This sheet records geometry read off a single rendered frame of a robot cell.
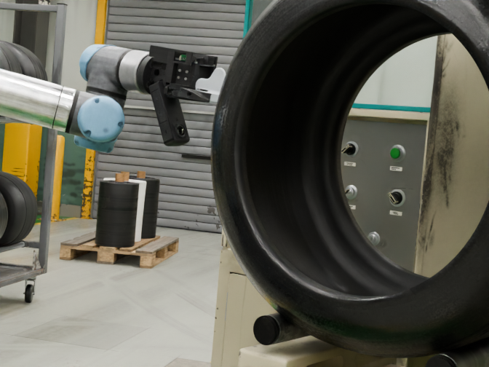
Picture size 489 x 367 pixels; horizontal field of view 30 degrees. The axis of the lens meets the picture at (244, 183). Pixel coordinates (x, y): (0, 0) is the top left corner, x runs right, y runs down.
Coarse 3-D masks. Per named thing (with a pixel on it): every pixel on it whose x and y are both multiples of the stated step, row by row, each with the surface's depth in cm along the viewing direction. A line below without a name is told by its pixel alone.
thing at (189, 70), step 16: (160, 48) 158; (144, 64) 158; (160, 64) 159; (176, 64) 155; (192, 64) 153; (208, 64) 156; (144, 80) 159; (160, 80) 159; (176, 80) 155; (192, 80) 153; (176, 96) 154
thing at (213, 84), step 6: (216, 72) 151; (222, 72) 150; (210, 78) 151; (216, 78) 151; (222, 78) 150; (198, 84) 153; (204, 84) 152; (210, 84) 151; (216, 84) 151; (198, 90) 152; (210, 90) 151; (216, 90) 151; (210, 96) 150; (216, 96) 150; (210, 102) 150; (216, 102) 150
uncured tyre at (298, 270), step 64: (320, 0) 127; (384, 0) 121; (448, 0) 116; (256, 64) 133; (320, 64) 156; (256, 128) 151; (320, 128) 159; (256, 192) 150; (320, 192) 159; (256, 256) 133; (320, 256) 155; (384, 256) 154; (320, 320) 127; (384, 320) 121; (448, 320) 117
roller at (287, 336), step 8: (256, 320) 137; (264, 320) 135; (272, 320) 135; (280, 320) 136; (256, 328) 136; (264, 328) 135; (272, 328) 135; (280, 328) 135; (288, 328) 137; (296, 328) 138; (256, 336) 136; (264, 336) 135; (272, 336) 134; (280, 336) 135; (288, 336) 137; (296, 336) 140; (304, 336) 143; (264, 344) 136
